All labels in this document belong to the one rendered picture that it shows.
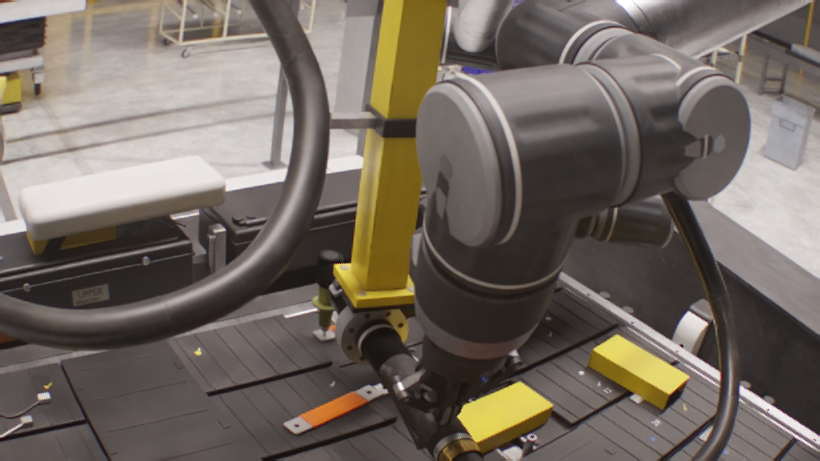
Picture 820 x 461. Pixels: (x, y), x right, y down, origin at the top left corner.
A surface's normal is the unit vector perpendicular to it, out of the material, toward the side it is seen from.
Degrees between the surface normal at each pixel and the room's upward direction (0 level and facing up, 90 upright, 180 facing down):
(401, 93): 90
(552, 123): 48
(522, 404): 0
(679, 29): 76
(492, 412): 0
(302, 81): 57
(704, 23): 81
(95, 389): 0
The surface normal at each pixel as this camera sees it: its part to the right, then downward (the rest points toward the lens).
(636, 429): 0.12, -0.90
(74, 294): 0.61, 0.39
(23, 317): 0.04, -0.34
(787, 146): -0.65, 0.24
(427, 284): -0.87, 0.30
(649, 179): 0.40, 0.66
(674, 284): -0.88, 0.09
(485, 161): -0.41, 0.14
